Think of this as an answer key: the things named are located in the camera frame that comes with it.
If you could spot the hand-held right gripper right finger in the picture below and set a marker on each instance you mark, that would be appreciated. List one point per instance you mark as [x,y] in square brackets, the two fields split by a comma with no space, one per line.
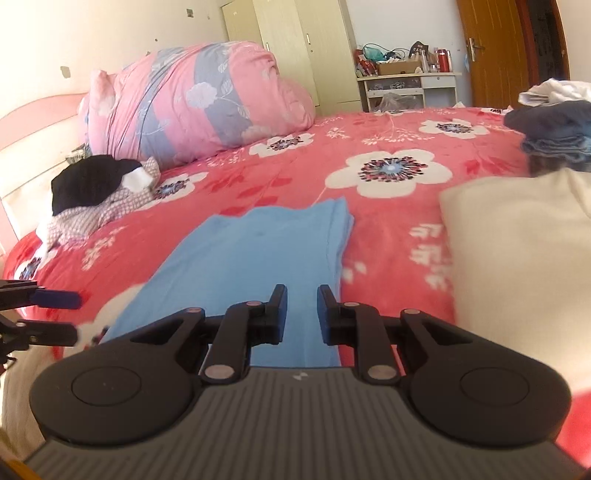
[325,318]

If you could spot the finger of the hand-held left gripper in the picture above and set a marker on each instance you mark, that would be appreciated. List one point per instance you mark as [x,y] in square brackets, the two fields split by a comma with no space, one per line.
[57,299]
[51,334]

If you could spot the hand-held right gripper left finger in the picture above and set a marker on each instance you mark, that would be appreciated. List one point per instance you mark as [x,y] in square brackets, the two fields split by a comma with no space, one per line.
[278,318]

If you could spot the light blue t-shirt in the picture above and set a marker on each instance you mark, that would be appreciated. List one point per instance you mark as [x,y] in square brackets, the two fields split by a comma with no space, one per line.
[258,249]

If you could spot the pink white checked garment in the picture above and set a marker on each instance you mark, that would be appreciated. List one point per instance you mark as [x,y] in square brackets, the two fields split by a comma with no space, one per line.
[87,221]

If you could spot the black garment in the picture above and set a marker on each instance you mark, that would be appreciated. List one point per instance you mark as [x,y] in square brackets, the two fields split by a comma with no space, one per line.
[87,184]

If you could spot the red floral blanket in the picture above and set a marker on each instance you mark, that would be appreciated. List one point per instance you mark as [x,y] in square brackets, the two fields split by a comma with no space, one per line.
[392,217]

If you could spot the white ribbed garment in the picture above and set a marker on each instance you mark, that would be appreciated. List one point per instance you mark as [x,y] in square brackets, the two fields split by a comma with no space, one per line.
[138,181]

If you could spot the green patterned pillow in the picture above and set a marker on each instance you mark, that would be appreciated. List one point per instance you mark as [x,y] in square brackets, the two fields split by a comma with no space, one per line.
[78,154]

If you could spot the pink white bed headboard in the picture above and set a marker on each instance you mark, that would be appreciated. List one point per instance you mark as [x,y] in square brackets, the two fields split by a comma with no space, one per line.
[27,152]

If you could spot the cream folded cloth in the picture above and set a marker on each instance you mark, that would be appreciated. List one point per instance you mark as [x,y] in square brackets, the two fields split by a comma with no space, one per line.
[517,258]

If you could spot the clear plastic bag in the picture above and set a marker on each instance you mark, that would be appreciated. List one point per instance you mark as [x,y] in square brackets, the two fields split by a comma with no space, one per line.
[395,102]

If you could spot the pink striped floral pillow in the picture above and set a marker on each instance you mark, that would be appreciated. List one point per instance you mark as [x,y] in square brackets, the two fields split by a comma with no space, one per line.
[194,97]

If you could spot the cardboard box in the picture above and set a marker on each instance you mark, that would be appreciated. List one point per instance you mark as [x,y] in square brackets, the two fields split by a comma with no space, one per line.
[399,68]

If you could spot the white desk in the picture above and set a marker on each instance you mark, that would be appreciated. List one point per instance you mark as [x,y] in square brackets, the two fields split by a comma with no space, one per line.
[438,82]

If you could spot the cream wardrobe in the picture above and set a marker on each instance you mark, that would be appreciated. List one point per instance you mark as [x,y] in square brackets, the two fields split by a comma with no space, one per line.
[318,50]

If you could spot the teal plastic item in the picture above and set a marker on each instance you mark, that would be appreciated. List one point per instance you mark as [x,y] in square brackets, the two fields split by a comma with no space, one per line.
[374,51]

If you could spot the red bottle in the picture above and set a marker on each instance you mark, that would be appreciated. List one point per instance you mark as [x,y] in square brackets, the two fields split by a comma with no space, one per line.
[443,62]

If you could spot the dark printed bag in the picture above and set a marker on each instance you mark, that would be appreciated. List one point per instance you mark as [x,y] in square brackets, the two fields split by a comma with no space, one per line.
[420,50]

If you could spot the blue jeans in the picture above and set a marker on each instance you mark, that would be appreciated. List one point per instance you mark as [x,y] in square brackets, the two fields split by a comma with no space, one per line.
[558,147]

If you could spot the blue face mask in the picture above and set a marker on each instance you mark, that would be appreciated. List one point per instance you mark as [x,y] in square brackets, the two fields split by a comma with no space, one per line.
[466,62]

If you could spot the wooden door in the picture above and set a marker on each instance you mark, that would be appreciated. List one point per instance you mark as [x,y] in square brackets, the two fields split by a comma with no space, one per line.
[501,55]

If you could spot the white crumpled garment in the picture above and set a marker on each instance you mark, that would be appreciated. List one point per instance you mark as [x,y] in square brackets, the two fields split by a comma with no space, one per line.
[554,90]

